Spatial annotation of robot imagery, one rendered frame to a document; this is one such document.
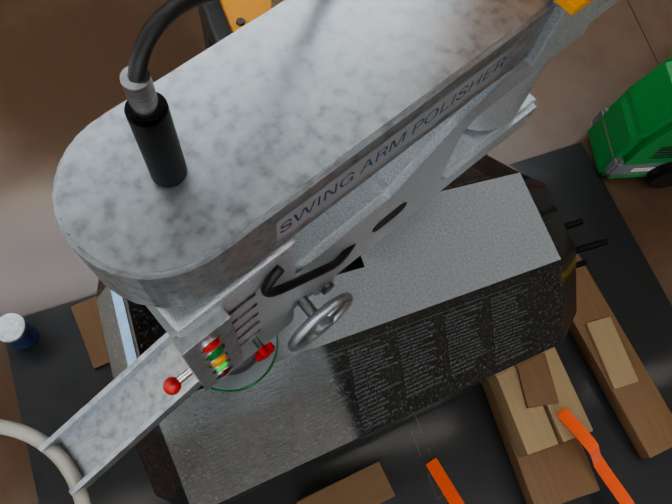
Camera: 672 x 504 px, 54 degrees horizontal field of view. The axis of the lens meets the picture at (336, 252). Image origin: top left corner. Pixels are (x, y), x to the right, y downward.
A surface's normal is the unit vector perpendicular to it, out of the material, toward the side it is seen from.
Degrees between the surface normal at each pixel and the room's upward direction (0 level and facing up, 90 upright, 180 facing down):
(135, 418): 16
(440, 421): 0
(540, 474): 0
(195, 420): 45
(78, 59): 0
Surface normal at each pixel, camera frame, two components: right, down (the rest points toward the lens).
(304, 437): 0.30, 0.37
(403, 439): 0.07, -0.35
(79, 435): -0.14, -0.18
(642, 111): -0.92, -0.05
